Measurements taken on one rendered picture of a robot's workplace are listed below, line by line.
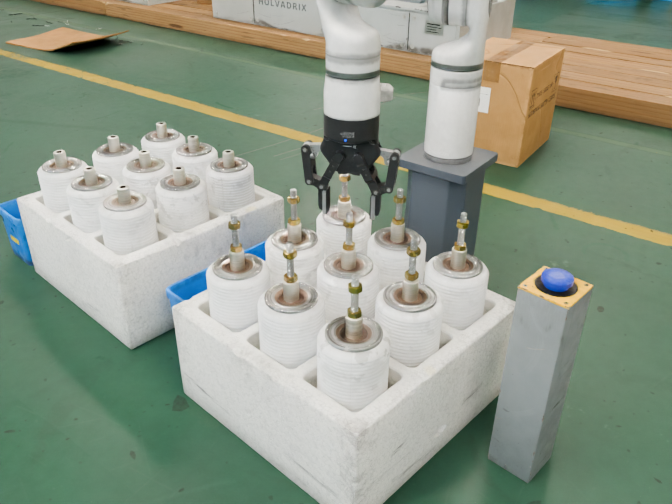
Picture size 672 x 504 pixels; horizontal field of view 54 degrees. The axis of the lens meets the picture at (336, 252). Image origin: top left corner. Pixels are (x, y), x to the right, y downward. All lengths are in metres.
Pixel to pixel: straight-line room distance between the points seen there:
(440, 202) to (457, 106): 0.18
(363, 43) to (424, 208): 0.51
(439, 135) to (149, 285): 0.59
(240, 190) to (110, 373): 0.42
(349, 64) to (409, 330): 0.36
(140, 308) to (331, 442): 0.51
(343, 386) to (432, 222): 0.51
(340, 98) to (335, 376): 0.35
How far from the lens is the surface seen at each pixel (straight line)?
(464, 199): 1.25
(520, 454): 1.02
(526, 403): 0.96
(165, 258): 1.23
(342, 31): 0.84
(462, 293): 0.99
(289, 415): 0.92
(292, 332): 0.90
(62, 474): 1.09
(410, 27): 2.98
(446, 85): 1.20
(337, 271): 0.98
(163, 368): 1.23
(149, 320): 1.27
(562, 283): 0.86
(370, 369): 0.84
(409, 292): 0.92
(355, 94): 0.85
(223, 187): 1.32
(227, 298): 0.98
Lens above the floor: 0.77
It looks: 30 degrees down
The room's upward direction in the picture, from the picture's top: 1 degrees clockwise
